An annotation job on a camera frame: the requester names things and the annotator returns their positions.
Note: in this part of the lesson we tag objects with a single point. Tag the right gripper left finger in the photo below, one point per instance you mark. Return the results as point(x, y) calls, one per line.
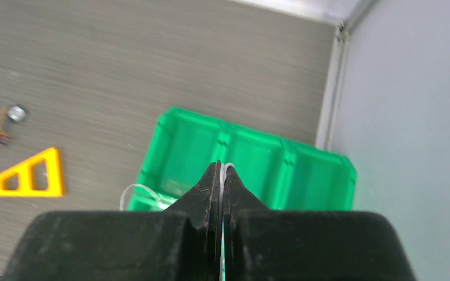
point(181, 242)

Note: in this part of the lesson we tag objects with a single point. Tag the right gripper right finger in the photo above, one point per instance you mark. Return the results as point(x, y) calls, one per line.
point(264, 244)

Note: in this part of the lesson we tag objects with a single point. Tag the green plastic bin organiser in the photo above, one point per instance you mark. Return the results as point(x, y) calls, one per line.
point(283, 174)

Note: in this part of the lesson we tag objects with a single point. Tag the poker chip centre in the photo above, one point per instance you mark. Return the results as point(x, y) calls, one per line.
point(17, 113)

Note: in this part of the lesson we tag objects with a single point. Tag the yellow triangular plastic frame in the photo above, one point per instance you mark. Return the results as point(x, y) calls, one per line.
point(20, 179)

